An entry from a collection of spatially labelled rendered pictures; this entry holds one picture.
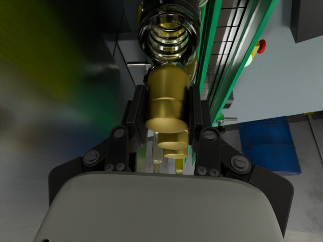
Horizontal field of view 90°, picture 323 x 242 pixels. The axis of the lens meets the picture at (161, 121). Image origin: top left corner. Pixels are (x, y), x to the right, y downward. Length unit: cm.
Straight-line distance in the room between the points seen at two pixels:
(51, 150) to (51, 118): 3
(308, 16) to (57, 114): 56
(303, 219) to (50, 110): 304
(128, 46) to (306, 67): 66
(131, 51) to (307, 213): 293
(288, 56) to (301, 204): 252
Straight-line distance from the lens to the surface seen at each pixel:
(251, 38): 35
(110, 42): 42
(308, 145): 317
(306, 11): 56
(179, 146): 18
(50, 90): 20
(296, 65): 81
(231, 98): 77
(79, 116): 23
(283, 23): 64
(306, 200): 307
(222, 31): 43
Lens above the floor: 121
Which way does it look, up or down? 23 degrees down
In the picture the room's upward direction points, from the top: 176 degrees counter-clockwise
